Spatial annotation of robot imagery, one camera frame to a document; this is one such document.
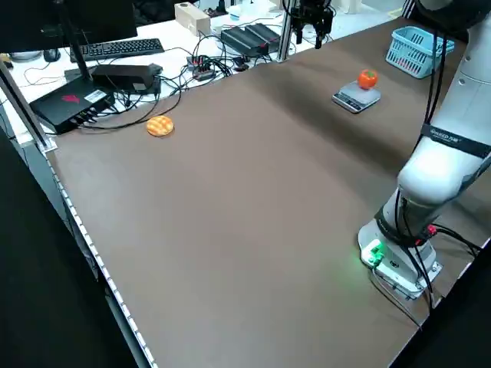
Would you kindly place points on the silver digital kitchen scale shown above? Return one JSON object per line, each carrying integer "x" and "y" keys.
{"x": 351, "y": 99}

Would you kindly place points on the black ribbed power supply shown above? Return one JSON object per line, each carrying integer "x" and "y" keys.
{"x": 264, "y": 32}
{"x": 241, "y": 38}

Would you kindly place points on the beige rectangular box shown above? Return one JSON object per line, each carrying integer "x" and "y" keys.
{"x": 192, "y": 19}

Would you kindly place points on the white side desk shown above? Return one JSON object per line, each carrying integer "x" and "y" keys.
{"x": 172, "y": 40}

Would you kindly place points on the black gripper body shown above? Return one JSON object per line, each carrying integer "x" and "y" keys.
{"x": 312, "y": 9}

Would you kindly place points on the black computer keyboard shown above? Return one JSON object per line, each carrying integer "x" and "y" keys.
{"x": 115, "y": 49}

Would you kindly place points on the light blue plastic shopping basket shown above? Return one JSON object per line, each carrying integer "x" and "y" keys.
{"x": 406, "y": 57}

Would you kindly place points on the black computer mouse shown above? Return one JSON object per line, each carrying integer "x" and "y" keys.
{"x": 51, "y": 54}

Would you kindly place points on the red tomato with green stem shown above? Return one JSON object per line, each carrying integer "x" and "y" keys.
{"x": 367, "y": 79}

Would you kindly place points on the black white striped panel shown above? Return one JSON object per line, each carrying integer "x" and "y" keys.
{"x": 408, "y": 7}

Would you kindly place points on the aluminium frame post with foot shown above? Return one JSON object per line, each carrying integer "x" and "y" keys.
{"x": 27, "y": 115}

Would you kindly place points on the black computer monitor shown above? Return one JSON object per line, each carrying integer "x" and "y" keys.
{"x": 96, "y": 19}

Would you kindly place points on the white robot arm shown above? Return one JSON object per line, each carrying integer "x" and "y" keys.
{"x": 433, "y": 172}

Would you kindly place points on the grey hub with red plugs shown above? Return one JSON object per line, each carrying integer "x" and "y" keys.
{"x": 201, "y": 69}

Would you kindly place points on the round orange checkered bread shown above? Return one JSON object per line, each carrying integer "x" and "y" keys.
{"x": 160, "y": 126}

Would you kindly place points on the black mini computer red logo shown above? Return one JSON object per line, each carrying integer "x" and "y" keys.
{"x": 65, "y": 105}

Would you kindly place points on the black rectangular dock box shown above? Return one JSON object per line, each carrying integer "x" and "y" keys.
{"x": 122, "y": 73}

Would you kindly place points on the small container with blue lid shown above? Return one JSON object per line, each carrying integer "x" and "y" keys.
{"x": 235, "y": 16}

